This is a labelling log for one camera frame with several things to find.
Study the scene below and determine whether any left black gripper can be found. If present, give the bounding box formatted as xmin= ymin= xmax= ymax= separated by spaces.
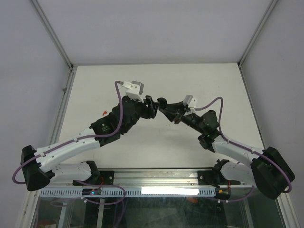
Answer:
xmin=122 ymin=95 xmax=160 ymax=134

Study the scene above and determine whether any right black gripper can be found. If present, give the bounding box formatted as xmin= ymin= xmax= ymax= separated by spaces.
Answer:
xmin=159 ymin=100 xmax=205 ymax=134

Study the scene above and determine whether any black round charging case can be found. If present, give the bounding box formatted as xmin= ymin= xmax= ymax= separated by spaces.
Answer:
xmin=157 ymin=97 xmax=168 ymax=109

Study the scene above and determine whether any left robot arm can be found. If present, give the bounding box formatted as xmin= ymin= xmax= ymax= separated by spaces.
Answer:
xmin=20 ymin=96 xmax=167 ymax=191

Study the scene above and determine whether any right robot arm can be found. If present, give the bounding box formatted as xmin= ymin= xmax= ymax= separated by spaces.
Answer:
xmin=158 ymin=95 xmax=295 ymax=200

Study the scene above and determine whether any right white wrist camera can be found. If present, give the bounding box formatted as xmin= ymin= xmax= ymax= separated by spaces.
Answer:
xmin=183 ymin=95 xmax=198 ymax=115

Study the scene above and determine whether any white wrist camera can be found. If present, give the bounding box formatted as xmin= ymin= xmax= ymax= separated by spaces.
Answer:
xmin=122 ymin=81 xmax=144 ymax=103
xmin=183 ymin=95 xmax=198 ymax=115

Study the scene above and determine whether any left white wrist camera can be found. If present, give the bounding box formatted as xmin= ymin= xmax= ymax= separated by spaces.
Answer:
xmin=122 ymin=81 xmax=144 ymax=103

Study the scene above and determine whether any right black base bracket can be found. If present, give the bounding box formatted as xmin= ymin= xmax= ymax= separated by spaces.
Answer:
xmin=197 ymin=170 xmax=215 ymax=186

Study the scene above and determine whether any black base bracket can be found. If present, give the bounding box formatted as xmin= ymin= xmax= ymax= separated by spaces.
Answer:
xmin=82 ymin=170 xmax=114 ymax=186
xmin=197 ymin=170 xmax=215 ymax=186

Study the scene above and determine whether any aluminium mounting rail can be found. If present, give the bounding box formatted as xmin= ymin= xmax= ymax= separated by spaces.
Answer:
xmin=97 ymin=167 xmax=256 ymax=189

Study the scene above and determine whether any grey slotted cable duct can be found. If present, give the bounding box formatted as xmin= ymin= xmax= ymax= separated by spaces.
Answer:
xmin=40 ymin=187 xmax=216 ymax=198

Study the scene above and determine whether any left black base bracket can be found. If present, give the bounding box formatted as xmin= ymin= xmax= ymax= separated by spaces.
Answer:
xmin=82 ymin=170 xmax=114 ymax=186

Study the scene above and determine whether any purple cable under rail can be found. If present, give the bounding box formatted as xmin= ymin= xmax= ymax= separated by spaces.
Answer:
xmin=78 ymin=181 xmax=129 ymax=228

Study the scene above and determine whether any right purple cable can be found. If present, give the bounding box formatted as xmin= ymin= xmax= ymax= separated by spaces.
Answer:
xmin=196 ymin=97 xmax=293 ymax=193

